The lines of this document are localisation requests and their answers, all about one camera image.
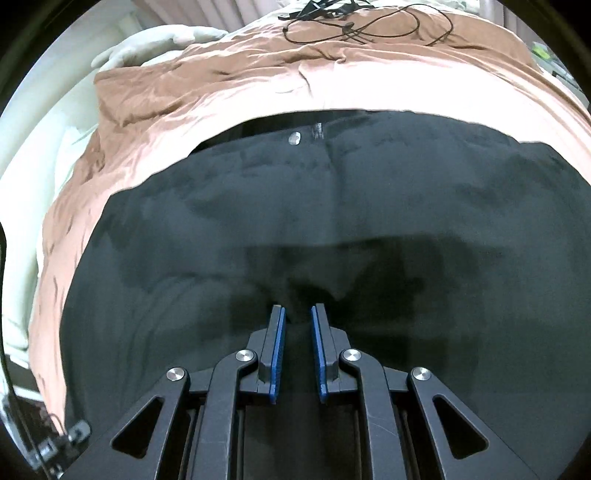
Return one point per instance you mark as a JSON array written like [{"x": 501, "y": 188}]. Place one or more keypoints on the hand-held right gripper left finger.
[{"x": 278, "y": 355}]

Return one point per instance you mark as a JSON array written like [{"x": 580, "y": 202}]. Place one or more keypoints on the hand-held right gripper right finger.
[{"x": 318, "y": 355}]

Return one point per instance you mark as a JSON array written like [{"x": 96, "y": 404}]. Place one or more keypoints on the large black garment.
[{"x": 392, "y": 207}]

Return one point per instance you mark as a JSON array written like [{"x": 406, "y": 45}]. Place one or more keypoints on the brown fleece blanket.
[{"x": 323, "y": 78}]

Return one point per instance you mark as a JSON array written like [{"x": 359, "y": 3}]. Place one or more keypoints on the pale green bed sheet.
[{"x": 32, "y": 194}]

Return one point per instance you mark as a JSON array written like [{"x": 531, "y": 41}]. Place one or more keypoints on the white pillow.
[{"x": 152, "y": 44}]

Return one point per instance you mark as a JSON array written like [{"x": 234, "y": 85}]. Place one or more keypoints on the green and white clutter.
[{"x": 551, "y": 64}]

